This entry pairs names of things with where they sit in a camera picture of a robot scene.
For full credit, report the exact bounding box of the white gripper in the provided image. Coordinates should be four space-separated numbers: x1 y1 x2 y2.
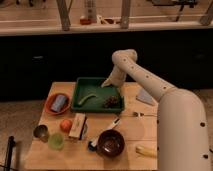
101 68 126 87

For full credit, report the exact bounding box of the dark grape bunch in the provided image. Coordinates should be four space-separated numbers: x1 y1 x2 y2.
103 96 119 108

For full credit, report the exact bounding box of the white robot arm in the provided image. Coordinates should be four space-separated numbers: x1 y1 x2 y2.
102 49 212 171

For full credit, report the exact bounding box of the green plastic tray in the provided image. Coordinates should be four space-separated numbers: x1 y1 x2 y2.
71 77 125 113

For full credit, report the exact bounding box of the grey cloth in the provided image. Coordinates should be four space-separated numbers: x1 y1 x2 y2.
136 89 155 106

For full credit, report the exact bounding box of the metal fork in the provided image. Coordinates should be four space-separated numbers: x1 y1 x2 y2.
133 112 157 117

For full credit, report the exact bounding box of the green bean pod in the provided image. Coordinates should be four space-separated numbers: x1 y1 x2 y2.
77 94 97 106

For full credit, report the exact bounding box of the wooden block brush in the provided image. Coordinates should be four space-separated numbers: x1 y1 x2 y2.
69 113 87 140

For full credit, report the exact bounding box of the grey can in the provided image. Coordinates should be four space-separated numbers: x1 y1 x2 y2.
51 94 67 112

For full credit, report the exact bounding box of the red object on shelf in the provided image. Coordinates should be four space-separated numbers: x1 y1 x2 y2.
79 18 92 25

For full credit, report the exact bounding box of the dark brown bowl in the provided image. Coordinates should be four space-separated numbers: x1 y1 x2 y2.
97 129 125 158

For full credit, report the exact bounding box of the orange fruit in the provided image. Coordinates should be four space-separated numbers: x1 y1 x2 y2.
60 119 72 132

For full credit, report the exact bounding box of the yellow banana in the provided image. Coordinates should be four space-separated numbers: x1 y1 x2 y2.
136 146 157 158

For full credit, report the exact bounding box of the green plastic cup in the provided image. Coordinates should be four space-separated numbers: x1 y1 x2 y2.
48 133 64 150

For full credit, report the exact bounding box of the metal cup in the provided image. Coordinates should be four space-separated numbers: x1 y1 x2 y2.
33 125 49 142

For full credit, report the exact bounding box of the white handled brush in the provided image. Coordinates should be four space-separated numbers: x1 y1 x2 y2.
88 118 120 151

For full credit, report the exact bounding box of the black chair frame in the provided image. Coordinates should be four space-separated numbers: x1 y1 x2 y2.
3 136 15 171

